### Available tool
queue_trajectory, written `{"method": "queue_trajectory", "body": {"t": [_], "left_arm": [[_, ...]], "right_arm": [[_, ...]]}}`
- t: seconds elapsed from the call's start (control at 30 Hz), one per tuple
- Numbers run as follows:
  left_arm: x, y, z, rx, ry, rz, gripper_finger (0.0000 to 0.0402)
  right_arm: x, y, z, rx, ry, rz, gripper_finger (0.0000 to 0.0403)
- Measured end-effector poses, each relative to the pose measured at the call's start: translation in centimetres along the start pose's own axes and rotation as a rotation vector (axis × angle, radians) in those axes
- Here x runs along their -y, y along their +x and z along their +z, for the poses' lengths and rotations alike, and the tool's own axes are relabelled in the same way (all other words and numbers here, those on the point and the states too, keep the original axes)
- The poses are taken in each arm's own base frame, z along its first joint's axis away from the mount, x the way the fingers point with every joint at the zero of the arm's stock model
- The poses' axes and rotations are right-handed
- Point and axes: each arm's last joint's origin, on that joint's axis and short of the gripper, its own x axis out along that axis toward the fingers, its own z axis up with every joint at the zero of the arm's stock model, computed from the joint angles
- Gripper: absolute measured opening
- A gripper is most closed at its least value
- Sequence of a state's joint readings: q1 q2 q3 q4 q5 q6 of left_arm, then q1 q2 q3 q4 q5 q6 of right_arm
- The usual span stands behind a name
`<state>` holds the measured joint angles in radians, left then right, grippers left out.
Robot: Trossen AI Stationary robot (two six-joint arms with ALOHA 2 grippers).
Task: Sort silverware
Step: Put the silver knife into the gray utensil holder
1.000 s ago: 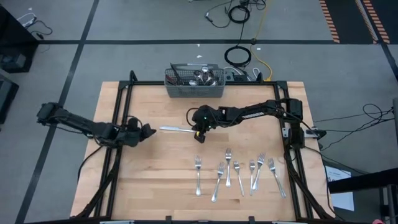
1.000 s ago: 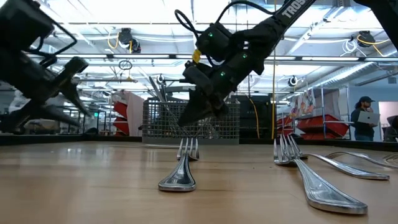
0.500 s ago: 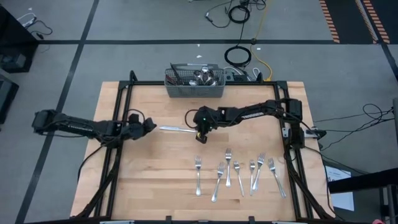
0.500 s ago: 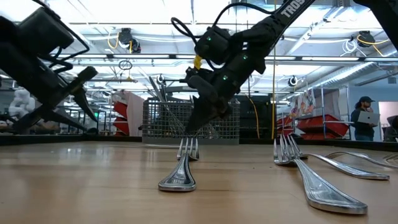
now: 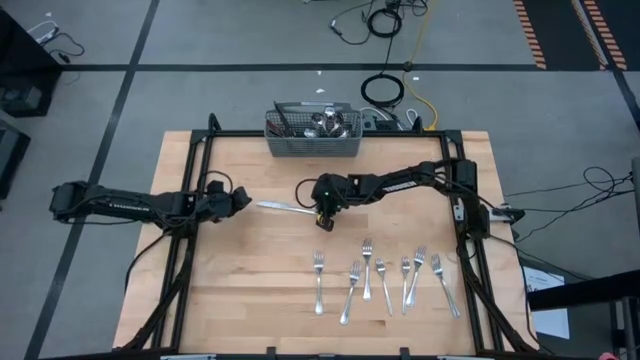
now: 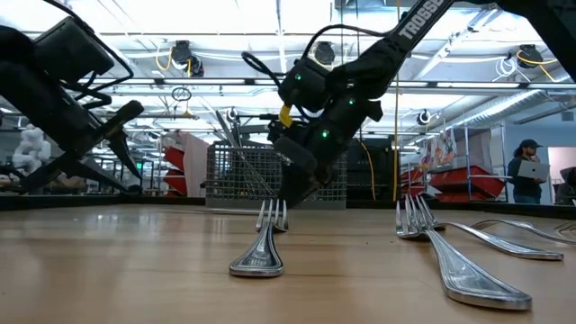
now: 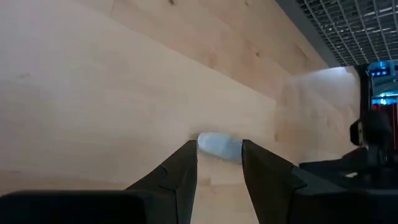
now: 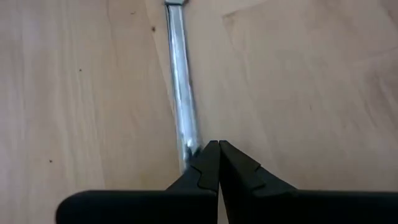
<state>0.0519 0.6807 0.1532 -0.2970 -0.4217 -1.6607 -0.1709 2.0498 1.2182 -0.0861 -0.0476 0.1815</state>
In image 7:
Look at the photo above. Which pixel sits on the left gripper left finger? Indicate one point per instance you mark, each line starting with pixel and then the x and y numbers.
pixel 93 208

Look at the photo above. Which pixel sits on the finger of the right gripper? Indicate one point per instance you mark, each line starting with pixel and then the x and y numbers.
pixel 357 175

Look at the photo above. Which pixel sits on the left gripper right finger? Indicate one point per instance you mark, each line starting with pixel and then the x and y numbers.
pixel 311 208

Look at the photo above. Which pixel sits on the silver table knife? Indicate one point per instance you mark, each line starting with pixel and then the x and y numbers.
pixel 219 146

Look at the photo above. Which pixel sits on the blue lit electronic device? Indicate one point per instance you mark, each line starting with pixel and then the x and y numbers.
pixel 382 81

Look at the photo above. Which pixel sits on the black aluminium table frame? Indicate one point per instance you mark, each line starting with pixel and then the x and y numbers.
pixel 363 93

